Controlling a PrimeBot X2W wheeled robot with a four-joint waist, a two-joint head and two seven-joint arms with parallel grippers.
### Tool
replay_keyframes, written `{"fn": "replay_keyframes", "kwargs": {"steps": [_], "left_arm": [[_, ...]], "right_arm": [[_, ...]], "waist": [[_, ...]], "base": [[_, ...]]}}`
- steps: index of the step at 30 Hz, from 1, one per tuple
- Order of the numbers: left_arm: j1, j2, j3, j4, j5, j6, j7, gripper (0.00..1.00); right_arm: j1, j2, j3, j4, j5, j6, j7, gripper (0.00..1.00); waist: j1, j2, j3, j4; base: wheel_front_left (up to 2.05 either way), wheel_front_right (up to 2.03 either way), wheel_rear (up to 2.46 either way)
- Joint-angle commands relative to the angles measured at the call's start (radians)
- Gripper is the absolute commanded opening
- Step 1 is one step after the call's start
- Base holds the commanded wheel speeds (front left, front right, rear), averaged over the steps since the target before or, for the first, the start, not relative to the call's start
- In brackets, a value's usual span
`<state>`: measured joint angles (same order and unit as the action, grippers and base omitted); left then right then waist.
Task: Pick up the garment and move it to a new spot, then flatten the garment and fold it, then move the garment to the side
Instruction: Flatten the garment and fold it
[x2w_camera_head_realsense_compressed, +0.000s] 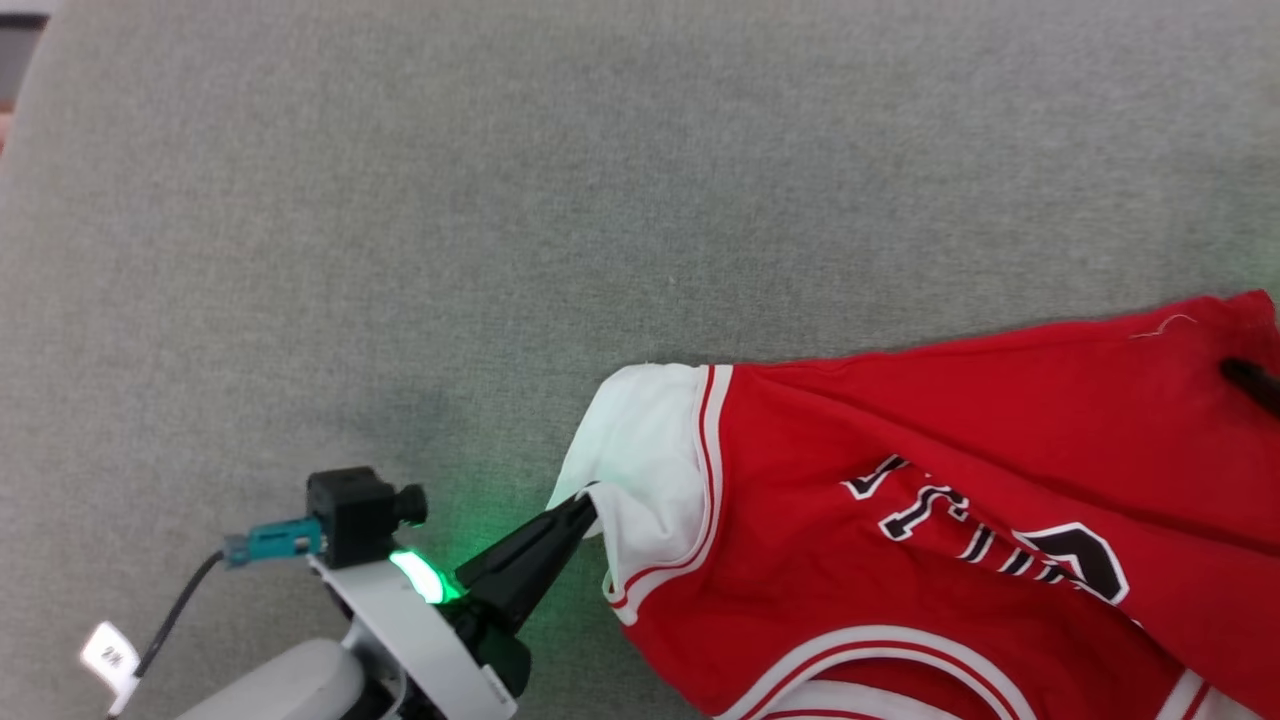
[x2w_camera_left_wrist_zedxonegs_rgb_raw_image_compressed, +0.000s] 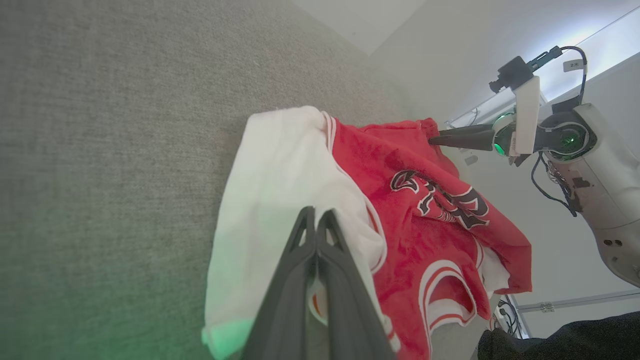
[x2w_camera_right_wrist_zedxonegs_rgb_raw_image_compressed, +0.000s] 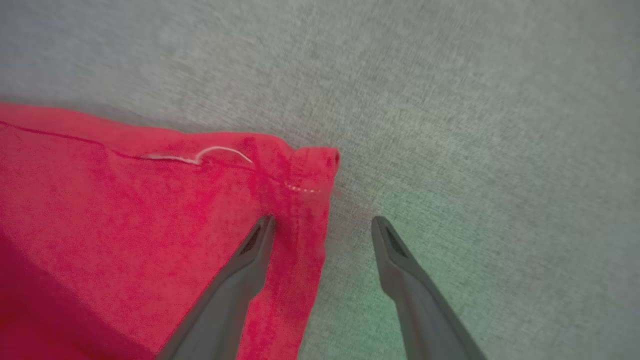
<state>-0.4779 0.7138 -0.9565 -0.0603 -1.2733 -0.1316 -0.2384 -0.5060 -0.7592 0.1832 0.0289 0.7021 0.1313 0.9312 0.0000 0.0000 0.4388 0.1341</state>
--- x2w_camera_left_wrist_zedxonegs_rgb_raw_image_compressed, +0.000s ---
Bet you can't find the red basketball jersey number 23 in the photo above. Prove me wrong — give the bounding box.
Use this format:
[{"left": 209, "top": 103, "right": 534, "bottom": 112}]
[{"left": 201, "top": 105, "right": 533, "bottom": 360}]

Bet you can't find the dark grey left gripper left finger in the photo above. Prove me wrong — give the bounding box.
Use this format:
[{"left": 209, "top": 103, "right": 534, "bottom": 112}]
[{"left": 241, "top": 206, "right": 318, "bottom": 360}]

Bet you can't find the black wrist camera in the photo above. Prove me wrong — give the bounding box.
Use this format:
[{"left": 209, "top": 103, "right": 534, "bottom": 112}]
[{"left": 488, "top": 45, "right": 564, "bottom": 94}]

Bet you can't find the grey fabric sofa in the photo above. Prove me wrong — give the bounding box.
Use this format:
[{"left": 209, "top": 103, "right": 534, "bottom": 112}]
[{"left": 0, "top": 0, "right": 493, "bottom": 360}]

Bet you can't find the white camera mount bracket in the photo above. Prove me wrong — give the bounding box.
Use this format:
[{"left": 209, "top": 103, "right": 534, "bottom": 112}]
[{"left": 513, "top": 76, "right": 542, "bottom": 156}]

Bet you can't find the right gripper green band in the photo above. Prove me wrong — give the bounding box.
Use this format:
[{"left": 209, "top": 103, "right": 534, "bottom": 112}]
[{"left": 428, "top": 112, "right": 518, "bottom": 158}]

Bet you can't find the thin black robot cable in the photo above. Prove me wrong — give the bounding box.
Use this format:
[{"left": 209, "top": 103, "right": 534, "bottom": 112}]
[{"left": 560, "top": 46, "right": 589, "bottom": 105}]

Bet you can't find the black fabric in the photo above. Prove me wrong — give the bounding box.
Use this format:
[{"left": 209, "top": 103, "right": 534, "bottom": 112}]
[{"left": 477, "top": 311, "right": 640, "bottom": 360}]

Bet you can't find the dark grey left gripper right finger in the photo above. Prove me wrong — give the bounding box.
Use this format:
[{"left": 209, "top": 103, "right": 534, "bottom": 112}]
[{"left": 316, "top": 209, "right": 397, "bottom": 360}]

